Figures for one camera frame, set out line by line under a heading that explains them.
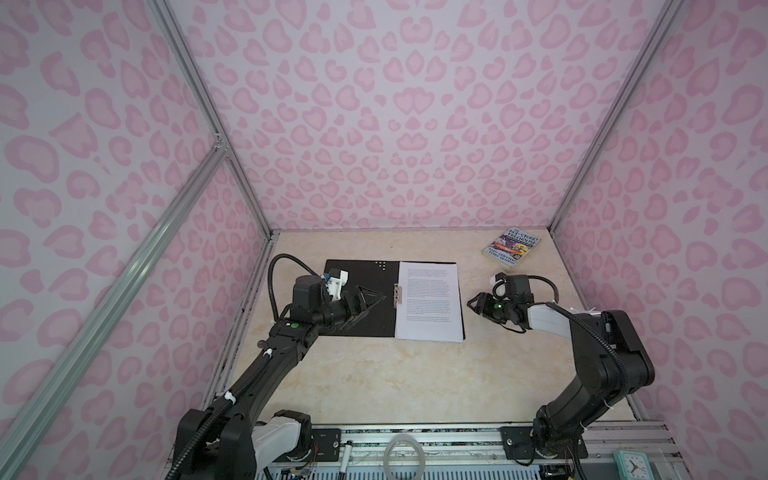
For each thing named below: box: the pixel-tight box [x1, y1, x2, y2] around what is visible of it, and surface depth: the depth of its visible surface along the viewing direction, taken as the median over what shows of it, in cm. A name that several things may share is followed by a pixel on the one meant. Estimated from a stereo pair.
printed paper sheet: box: [395, 261, 464, 342], surface depth 100 cm
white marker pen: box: [338, 440, 353, 480], surface depth 72 cm
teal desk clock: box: [612, 450, 654, 480], surface depth 70 cm
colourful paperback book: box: [482, 227, 541, 268], surface depth 114 cm
